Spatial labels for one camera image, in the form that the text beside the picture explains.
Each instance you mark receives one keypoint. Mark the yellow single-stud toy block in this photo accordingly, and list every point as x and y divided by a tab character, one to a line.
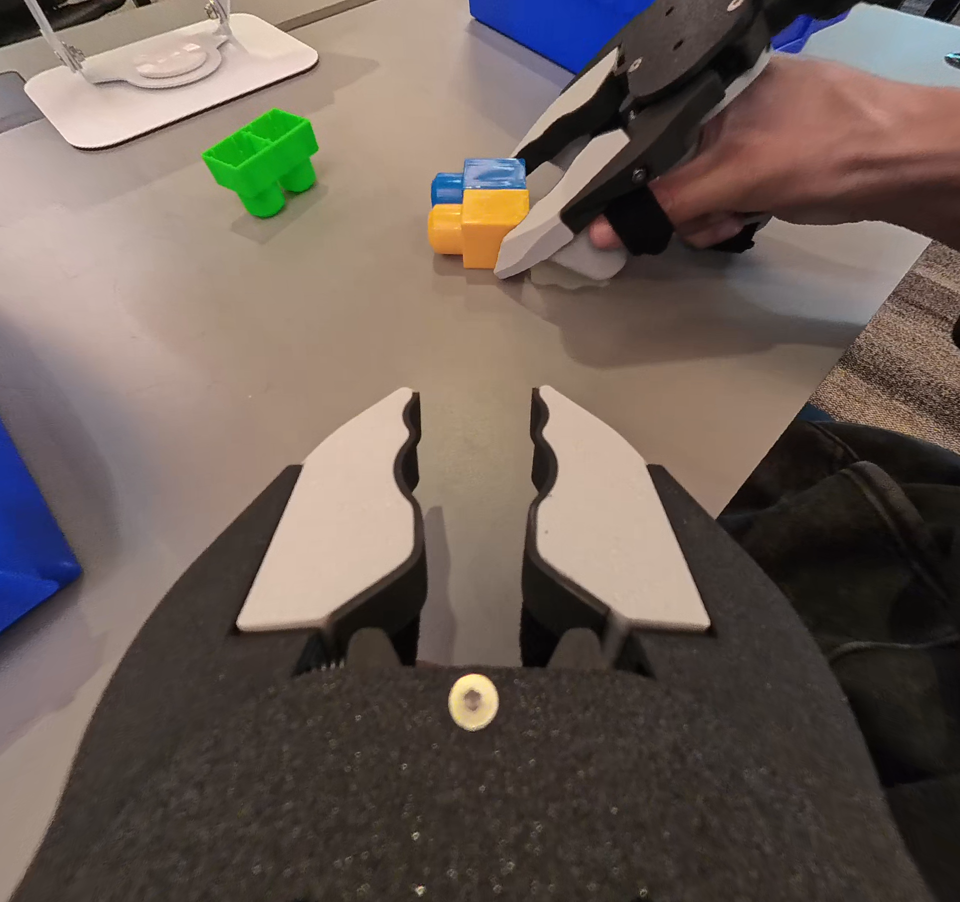
487	226

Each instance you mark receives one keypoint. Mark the blue single-stud toy block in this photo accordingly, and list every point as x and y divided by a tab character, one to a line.
491	174

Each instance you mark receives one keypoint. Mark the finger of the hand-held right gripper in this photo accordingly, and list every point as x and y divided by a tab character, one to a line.
577	106
555	211

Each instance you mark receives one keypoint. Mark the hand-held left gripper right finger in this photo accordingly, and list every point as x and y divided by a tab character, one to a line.
615	534

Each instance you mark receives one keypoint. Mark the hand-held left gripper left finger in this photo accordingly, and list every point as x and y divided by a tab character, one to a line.
330	534

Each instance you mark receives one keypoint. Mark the white stand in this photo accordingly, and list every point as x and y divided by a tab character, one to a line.
247	54

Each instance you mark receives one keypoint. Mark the person's right forearm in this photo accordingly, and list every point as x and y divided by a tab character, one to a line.
934	166

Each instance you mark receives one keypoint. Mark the green two-stud toy block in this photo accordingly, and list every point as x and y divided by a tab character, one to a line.
259	159

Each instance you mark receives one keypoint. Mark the person's right hand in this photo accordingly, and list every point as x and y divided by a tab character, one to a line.
810	144

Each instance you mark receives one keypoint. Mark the grey desk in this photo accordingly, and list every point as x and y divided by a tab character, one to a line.
300	317

